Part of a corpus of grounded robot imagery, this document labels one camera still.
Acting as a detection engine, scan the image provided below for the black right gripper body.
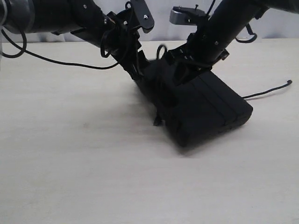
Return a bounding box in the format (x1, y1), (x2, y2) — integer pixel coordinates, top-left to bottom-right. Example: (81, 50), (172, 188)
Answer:
(163, 45), (228, 77)

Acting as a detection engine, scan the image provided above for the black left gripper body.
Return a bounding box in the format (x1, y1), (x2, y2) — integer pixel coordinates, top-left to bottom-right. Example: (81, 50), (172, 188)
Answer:
(100, 11), (146, 77)

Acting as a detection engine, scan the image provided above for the black plastic carry case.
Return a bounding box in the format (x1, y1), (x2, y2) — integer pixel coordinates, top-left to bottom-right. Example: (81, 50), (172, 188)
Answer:
(141, 60), (253, 147)

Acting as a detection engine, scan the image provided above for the black cord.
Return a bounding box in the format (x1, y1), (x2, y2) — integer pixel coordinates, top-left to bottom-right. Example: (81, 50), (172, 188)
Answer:
(153, 43), (293, 126)

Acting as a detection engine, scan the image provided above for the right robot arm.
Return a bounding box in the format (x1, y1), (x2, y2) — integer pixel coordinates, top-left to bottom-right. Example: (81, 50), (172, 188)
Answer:
(169, 0), (299, 85)

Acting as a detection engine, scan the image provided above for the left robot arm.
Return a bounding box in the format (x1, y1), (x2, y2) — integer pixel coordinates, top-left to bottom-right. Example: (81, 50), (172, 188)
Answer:
(0, 0), (155, 101)

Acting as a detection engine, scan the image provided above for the white backdrop curtain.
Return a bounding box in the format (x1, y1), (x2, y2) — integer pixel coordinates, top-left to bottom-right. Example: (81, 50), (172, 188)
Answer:
(0, 0), (299, 44)

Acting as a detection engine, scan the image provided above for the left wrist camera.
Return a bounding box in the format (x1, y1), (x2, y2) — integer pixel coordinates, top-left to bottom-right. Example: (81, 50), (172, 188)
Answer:
(125, 0), (155, 34)

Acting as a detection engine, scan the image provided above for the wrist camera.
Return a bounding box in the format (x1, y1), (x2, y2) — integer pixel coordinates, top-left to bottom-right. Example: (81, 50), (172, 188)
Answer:
(125, 0), (155, 34)
(169, 5), (210, 26)

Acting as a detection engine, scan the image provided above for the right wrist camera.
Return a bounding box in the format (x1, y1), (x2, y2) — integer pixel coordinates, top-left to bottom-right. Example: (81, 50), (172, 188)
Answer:
(169, 5), (210, 26)

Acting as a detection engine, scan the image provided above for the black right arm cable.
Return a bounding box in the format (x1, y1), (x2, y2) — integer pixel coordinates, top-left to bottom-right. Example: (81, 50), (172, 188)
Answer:
(235, 23), (257, 44)

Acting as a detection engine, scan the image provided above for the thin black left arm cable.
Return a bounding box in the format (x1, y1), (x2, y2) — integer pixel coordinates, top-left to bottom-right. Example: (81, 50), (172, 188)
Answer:
(0, 24), (141, 70)

